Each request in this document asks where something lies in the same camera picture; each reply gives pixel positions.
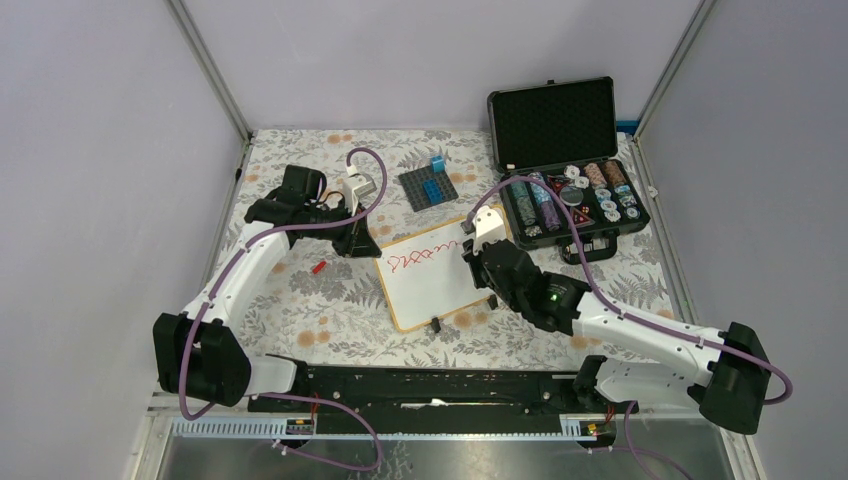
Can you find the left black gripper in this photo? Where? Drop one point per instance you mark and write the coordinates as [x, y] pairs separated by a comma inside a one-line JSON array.
[[362, 245]]

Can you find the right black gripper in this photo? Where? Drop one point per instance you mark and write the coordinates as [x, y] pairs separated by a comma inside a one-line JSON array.
[[475, 261]]

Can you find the yellow framed whiteboard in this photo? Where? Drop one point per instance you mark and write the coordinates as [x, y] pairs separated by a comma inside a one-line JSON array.
[[424, 276]]

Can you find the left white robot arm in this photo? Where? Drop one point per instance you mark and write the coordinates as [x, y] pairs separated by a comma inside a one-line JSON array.
[[197, 350]]

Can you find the floral tablecloth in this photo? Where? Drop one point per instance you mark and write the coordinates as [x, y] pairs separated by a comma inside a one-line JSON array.
[[340, 315]]

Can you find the purple poker chip stack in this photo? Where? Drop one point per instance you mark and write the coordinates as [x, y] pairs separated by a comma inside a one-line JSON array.
[[550, 216]]

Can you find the green poker chip stack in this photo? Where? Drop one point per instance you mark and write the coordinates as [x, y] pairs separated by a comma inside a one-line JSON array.
[[523, 203]]

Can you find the blue poker chip stack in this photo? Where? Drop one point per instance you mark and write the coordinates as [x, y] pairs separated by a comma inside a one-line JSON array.
[[538, 188]]

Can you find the red triangle dice box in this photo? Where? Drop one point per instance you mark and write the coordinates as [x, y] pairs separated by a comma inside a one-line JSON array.
[[580, 218]]

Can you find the round dealer button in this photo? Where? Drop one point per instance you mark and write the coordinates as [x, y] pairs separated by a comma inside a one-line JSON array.
[[571, 196]]

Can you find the light blue lego brick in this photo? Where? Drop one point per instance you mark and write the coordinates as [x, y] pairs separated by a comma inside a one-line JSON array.
[[437, 164]]

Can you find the pink poker chip stack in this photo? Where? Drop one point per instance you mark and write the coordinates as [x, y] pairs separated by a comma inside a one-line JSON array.
[[595, 176]]

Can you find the black poker chip case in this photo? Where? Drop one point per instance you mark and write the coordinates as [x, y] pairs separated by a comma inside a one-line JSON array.
[[556, 129]]

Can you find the brown poker chip stack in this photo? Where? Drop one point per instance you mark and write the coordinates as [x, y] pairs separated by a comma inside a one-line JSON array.
[[614, 174]]

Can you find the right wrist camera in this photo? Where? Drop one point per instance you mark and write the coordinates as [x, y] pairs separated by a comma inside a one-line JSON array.
[[486, 226]]

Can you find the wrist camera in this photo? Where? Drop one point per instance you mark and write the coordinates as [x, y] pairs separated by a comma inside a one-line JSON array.
[[356, 186], [486, 226]]

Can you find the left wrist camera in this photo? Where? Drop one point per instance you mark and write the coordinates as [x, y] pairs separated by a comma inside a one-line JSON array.
[[356, 186]]

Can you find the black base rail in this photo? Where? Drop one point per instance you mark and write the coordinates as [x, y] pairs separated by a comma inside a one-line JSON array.
[[382, 391]]

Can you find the white cable duct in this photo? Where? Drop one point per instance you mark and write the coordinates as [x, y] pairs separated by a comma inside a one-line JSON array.
[[418, 425]]

